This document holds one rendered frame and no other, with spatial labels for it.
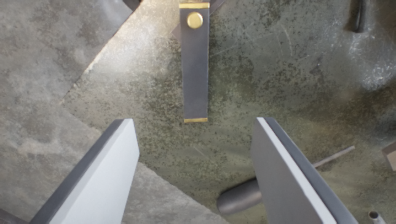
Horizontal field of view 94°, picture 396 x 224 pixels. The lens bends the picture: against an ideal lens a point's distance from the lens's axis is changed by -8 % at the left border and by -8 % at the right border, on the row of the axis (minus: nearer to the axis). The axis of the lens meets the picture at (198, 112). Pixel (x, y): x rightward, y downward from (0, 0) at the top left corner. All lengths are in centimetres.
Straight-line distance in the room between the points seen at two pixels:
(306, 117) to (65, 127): 145
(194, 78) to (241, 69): 4
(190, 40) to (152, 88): 6
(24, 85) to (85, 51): 47
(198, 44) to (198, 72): 2
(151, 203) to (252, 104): 171
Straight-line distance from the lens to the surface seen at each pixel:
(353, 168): 33
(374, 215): 45
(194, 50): 17
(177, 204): 185
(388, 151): 26
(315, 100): 23
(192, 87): 18
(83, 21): 120
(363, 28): 22
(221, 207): 27
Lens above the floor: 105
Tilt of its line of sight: 60 degrees down
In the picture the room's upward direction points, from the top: 179 degrees clockwise
